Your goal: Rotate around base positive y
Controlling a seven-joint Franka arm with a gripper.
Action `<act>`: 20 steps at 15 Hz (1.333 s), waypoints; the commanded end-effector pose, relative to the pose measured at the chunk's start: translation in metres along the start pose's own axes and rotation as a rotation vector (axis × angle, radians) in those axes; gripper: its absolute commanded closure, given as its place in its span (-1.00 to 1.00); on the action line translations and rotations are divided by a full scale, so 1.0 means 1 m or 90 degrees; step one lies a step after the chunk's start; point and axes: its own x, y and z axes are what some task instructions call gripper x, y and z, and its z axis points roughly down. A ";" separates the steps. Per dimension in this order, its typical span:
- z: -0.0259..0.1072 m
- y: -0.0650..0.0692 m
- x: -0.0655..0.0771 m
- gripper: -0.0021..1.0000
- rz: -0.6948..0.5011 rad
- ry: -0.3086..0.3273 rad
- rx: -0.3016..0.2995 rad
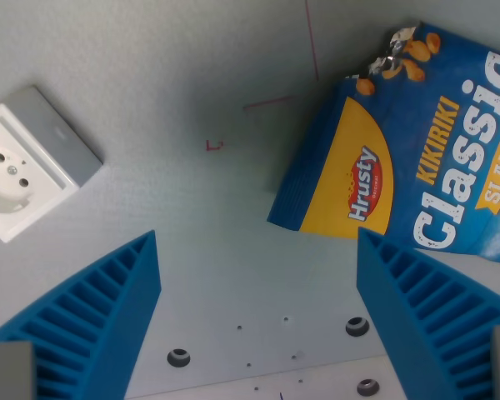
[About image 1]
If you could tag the grey socket mounting box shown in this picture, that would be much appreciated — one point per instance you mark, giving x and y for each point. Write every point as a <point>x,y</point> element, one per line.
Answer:
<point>54,133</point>

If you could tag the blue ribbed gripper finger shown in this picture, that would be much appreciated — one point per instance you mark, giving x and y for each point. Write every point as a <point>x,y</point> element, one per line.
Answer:
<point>87,308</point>
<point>425,308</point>

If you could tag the white wall power socket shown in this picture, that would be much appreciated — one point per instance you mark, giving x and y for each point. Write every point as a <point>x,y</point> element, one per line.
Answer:
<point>18,175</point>

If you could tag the blue Hrusty peanut snack bag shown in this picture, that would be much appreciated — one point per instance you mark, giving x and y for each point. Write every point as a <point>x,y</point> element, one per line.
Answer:
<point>421,137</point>

